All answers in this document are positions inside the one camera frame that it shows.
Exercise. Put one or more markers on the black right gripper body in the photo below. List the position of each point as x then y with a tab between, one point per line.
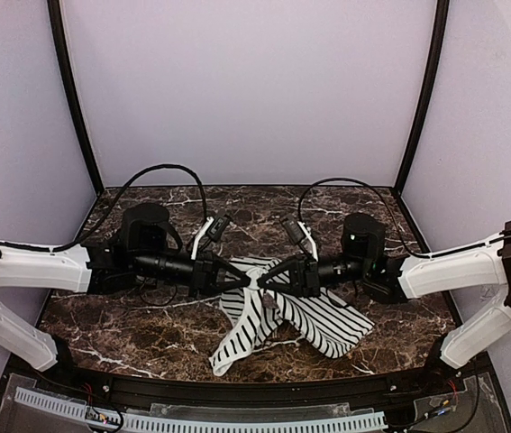
305	275

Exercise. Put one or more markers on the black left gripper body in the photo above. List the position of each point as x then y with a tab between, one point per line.
202	274

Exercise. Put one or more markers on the purple round brooch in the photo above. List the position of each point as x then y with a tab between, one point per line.
269	302

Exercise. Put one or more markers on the striped black white garment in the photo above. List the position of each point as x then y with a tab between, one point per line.
326	322

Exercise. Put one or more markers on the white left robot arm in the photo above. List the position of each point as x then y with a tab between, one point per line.
145	247

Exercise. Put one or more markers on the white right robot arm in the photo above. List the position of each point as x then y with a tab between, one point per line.
394	280

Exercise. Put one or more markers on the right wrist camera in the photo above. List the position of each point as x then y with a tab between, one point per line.
300	236

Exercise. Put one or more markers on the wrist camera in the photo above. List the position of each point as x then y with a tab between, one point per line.
210	232
300	236

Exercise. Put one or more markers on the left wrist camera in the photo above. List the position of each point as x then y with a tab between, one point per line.
210	232

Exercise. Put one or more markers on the white slotted cable duct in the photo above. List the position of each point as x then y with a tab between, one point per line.
66	415

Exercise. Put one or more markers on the black right frame post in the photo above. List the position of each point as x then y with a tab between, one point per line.
425	95

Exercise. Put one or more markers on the black frame post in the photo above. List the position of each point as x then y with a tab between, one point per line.
425	95
71	93

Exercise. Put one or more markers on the black front table rail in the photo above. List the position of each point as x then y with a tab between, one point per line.
383	390

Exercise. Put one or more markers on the black left frame post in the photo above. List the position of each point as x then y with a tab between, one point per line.
71	93

